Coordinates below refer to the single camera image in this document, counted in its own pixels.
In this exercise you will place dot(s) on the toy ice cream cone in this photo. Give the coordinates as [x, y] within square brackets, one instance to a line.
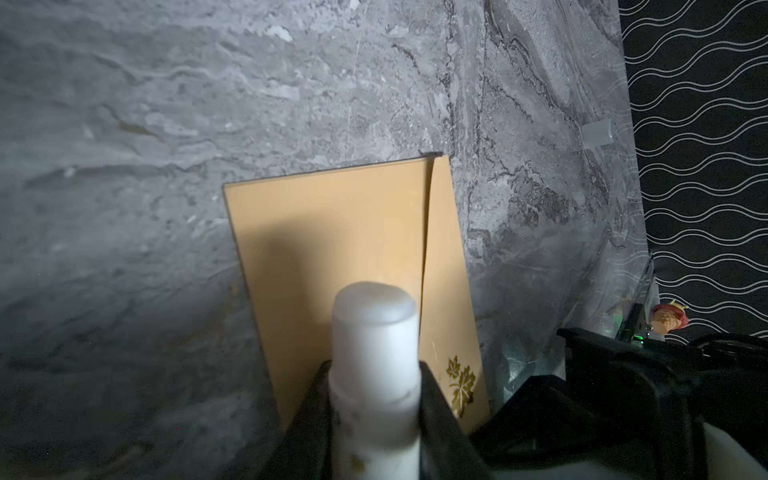
[666, 317]

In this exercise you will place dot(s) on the brown manila envelope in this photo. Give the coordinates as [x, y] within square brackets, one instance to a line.
[302, 238]

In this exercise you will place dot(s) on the white glue stick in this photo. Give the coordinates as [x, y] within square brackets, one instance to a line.
[375, 383]

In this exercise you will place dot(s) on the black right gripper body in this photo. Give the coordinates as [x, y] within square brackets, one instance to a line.
[632, 410]

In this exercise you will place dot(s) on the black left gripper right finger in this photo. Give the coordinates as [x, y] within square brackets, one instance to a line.
[445, 451]

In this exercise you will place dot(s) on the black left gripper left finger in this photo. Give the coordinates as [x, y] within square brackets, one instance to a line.
[305, 449]

